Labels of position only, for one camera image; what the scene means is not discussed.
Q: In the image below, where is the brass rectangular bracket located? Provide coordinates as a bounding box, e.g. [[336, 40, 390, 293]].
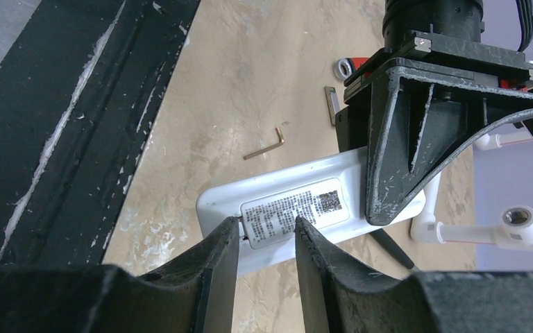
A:
[[323, 86, 340, 127]]

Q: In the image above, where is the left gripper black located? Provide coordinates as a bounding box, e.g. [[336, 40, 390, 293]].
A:
[[335, 29, 533, 226]]

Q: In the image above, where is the red adjustable wrench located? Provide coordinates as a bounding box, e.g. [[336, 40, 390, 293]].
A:
[[333, 57, 369, 81]]

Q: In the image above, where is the hex key near front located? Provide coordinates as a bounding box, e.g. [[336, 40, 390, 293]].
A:
[[243, 127, 286, 161]]

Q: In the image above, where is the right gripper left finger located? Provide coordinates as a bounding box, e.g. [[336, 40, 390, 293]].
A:
[[0, 217, 239, 332]]

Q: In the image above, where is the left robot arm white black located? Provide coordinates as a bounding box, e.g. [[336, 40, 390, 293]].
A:
[[336, 1, 533, 226]]

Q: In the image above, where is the black handled claw hammer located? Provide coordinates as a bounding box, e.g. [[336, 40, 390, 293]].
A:
[[369, 229, 419, 272]]

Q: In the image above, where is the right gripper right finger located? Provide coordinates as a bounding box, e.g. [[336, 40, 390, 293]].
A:
[[295, 217, 533, 332]]

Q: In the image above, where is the white PVC pipe frame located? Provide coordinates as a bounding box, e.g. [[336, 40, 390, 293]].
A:
[[409, 55, 533, 255]]

